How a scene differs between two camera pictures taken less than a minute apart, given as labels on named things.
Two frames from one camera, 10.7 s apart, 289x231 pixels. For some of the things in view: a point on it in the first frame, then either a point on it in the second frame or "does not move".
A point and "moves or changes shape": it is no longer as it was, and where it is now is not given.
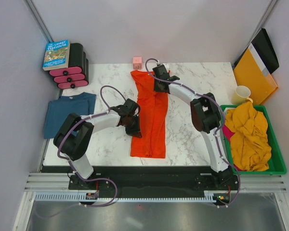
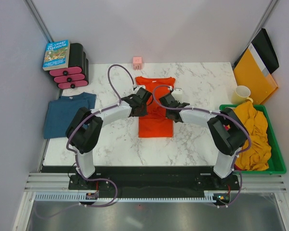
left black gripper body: (132, 127) to (143, 111)
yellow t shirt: (250, 143) does not move
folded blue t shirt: (58, 110) does not move
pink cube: (137, 62) does not move
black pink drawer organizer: (77, 75) does not move
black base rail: (142, 178) does not move
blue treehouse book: (56, 55) does not move
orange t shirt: (152, 107) moves or changes shape
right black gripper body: (156, 87) to (167, 115)
